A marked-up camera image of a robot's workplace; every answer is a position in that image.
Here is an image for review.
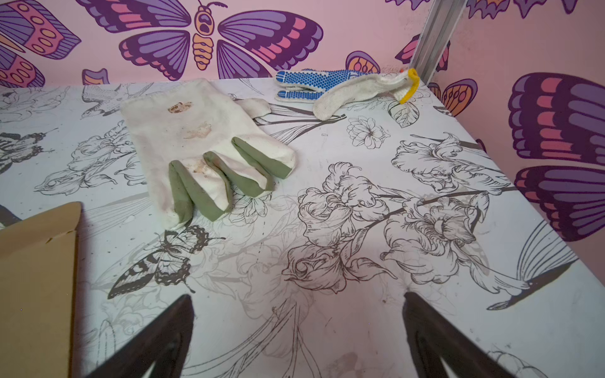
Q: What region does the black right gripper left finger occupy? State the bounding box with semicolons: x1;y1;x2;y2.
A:
88;295;195;377

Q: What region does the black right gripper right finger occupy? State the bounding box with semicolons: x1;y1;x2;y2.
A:
403;292;512;377

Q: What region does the brown kraft file bag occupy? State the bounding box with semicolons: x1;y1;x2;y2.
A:
1;202;82;377

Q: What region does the blue dotted knit glove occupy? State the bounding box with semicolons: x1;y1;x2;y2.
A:
275;69;366;102

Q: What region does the aluminium frame post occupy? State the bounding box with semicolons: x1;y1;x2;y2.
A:
410;0;466;84

